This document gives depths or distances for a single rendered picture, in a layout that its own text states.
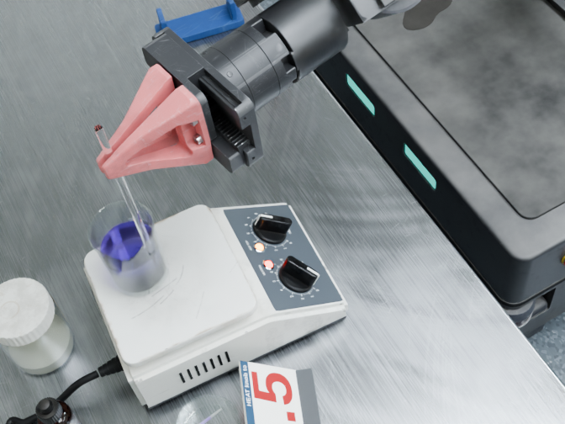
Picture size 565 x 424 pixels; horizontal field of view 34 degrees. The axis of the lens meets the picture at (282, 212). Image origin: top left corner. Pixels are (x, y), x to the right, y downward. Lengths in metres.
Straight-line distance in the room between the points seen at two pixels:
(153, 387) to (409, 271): 0.26
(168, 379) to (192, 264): 0.10
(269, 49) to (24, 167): 0.42
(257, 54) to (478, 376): 0.35
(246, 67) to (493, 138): 0.84
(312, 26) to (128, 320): 0.28
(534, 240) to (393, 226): 0.50
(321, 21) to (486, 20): 0.96
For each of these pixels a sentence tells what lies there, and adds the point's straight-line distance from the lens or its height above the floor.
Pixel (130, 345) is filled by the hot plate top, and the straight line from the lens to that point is 0.76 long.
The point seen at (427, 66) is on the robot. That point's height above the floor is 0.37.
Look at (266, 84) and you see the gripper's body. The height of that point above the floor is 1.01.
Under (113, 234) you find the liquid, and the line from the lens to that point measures 0.76.
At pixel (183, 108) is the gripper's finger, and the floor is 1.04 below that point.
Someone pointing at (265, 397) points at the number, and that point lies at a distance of 0.78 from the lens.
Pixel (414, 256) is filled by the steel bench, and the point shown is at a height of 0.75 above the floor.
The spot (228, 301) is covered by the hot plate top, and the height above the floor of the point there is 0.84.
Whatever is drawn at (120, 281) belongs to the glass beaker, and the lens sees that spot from 0.75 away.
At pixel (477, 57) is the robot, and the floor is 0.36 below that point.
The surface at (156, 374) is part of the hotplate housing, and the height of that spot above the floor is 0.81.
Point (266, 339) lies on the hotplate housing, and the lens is 0.79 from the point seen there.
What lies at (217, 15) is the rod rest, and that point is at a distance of 1.07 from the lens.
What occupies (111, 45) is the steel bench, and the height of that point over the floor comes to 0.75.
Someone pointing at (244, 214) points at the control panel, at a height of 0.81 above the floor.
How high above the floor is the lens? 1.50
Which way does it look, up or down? 56 degrees down
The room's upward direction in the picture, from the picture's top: 9 degrees counter-clockwise
